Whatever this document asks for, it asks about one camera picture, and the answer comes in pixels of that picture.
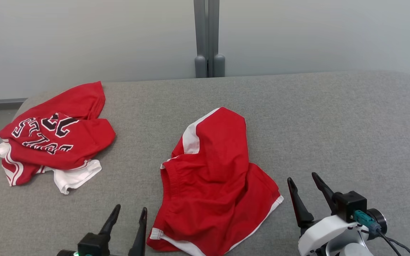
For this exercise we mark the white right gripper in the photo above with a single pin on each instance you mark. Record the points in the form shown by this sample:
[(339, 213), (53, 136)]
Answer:
[(319, 238)]

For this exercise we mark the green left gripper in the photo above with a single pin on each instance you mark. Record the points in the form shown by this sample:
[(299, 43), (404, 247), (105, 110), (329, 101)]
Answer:
[(77, 254)]

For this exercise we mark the red basketball jersey with numbers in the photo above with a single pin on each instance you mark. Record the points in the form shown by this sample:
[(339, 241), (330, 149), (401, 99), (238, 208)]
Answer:
[(84, 142)]

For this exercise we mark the red shorts with white stripes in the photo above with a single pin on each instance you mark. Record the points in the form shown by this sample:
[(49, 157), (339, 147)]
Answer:
[(212, 185)]

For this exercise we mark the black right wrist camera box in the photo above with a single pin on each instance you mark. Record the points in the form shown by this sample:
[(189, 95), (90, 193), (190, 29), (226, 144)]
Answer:
[(349, 204)]

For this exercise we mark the teal right camera connector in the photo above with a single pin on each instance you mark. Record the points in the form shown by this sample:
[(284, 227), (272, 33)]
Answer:
[(365, 218)]

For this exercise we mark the grey double partition post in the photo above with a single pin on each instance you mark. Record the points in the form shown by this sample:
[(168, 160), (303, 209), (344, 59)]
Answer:
[(200, 35)]

